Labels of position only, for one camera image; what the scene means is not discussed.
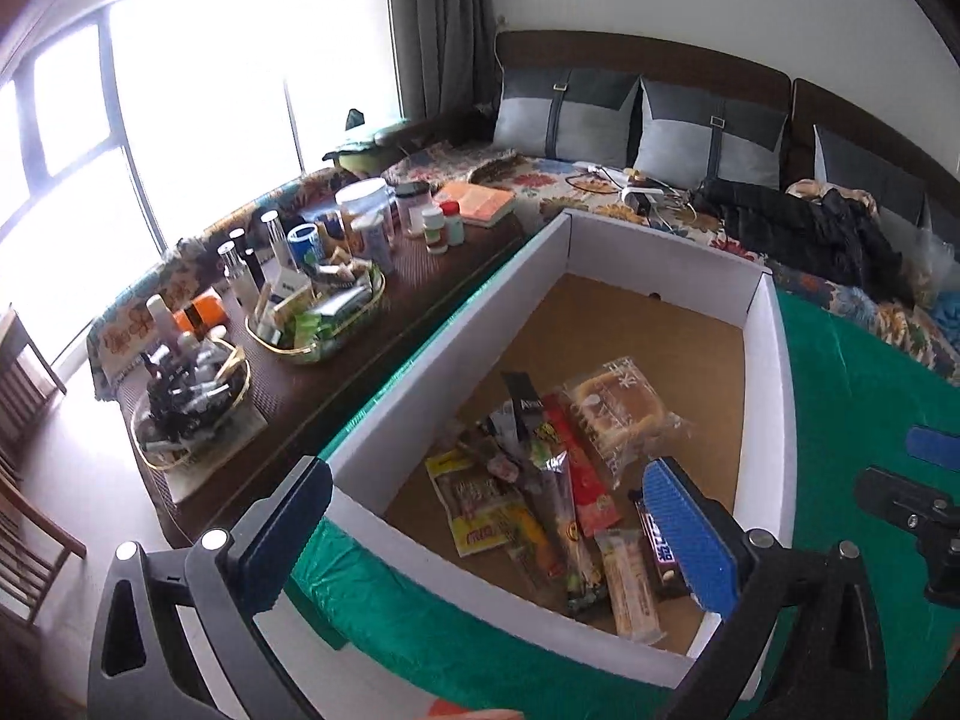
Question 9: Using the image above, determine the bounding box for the beige wafer bar packet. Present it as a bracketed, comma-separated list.
[594, 528, 664, 645]

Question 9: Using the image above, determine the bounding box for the bread loaf clear bag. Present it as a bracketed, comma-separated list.
[562, 356, 693, 488]

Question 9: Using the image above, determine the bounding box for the yellow candy bag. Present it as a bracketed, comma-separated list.
[425, 450, 523, 557]

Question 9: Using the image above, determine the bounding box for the dark chocolate bar wrapper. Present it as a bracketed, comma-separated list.
[628, 489, 690, 600]

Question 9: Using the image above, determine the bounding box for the green candy packet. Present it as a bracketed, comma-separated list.
[524, 450, 607, 617]

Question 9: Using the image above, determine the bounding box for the red snack packet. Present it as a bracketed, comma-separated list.
[542, 394, 622, 538]

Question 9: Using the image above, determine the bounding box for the green satin tablecloth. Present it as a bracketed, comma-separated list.
[283, 287, 960, 720]

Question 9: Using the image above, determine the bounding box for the wooden chair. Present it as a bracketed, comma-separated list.
[2, 305, 86, 628]

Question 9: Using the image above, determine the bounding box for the black puffer jacket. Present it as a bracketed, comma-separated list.
[692, 179, 914, 309]

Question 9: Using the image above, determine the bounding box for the wicker basket with bottles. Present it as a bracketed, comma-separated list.
[128, 332, 252, 472]

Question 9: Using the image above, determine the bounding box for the dark wooden side table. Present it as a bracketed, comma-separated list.
[137, 213, 526, 548]

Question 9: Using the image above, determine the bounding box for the grey cushion right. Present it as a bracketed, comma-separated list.
[814, 125, 958, 254]

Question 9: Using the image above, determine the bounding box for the grey cushion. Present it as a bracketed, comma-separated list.
[814, 125, 958, 254]
[493, 67, 641, 167]
[633, 80, 786, 188]

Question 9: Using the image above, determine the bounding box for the wicker basket with packets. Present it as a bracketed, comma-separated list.
[244, 260, 387, 366]

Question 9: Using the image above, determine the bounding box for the white cardboard box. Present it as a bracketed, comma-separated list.
[254, 206, 799, 720]

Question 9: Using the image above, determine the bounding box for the grey cushion middle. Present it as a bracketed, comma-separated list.
[633, 80, 786, 188]

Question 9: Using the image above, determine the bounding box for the clear plastic jar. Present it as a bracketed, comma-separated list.
[335, 177, 395, 255]

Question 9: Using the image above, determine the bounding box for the grey cushion far left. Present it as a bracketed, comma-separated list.
[493, 67, 641, 167]

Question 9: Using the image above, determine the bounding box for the orange notebook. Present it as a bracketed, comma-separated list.
[434, 182, 516, 227]

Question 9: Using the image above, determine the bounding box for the grey window curtain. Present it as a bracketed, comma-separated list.
[387, 0, 498, 121]

